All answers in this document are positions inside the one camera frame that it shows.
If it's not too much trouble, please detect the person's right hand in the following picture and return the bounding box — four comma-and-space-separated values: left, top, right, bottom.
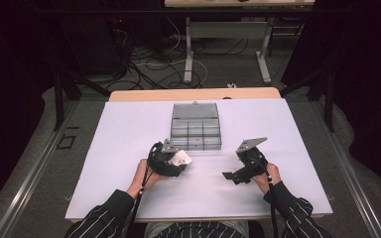
251, 163, 282, 194

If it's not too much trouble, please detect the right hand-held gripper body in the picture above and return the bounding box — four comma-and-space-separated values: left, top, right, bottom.
236, 137, 268, 177

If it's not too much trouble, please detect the person's striped shirt torso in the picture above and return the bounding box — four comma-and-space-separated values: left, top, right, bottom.
144, 220, 250, 238

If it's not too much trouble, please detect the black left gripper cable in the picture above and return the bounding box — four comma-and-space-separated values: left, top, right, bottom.
125, 142, 163, 238

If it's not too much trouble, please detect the dark curtain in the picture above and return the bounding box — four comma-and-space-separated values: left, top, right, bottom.
0, 0, 48, 216
281, 0, 381, 196

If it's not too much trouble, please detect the aluminium floor rail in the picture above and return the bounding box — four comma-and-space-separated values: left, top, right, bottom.
311, 100, 381, 238
0, 100, 80, 238

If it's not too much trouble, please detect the black metal stand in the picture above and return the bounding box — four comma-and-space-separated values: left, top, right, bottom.
53, 70, 112, 132
279, 67, 336, 133

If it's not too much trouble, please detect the white floor cable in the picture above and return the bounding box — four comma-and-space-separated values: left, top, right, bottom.
135, 16, 209, 87

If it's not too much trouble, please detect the black power strip red light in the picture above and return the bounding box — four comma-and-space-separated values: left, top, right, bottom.
108, 16, 128, 38

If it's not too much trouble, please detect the white table cover sheet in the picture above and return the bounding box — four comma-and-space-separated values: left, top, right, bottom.
64, 98, 334, 222

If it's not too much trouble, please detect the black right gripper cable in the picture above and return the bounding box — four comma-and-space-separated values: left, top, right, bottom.
249, 157, 279, 238

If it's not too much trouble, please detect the clear plastic compartment box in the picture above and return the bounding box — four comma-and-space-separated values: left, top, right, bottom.
170, 102, 222, 152

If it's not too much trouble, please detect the light wooden table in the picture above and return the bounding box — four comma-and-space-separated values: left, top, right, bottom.
68, 86, 325, 223

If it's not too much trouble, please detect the small white packet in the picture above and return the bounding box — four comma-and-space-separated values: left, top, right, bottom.
168, 149, 192, 168

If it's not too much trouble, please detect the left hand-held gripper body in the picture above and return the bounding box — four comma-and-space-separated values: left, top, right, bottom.
147, 138, 189, 179

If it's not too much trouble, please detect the background desk with white legs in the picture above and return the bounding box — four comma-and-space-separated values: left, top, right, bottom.
164, 0, 316, 85

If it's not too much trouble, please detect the tangle of black floor cables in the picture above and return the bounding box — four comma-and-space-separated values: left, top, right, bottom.
112, 19, 249, 91

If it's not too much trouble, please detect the person's left hand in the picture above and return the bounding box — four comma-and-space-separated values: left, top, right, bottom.
135, 159, 162, 190

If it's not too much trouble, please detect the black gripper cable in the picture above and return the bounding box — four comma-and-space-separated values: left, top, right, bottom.
125, 142, 163, 238
249, 157, 279, 238

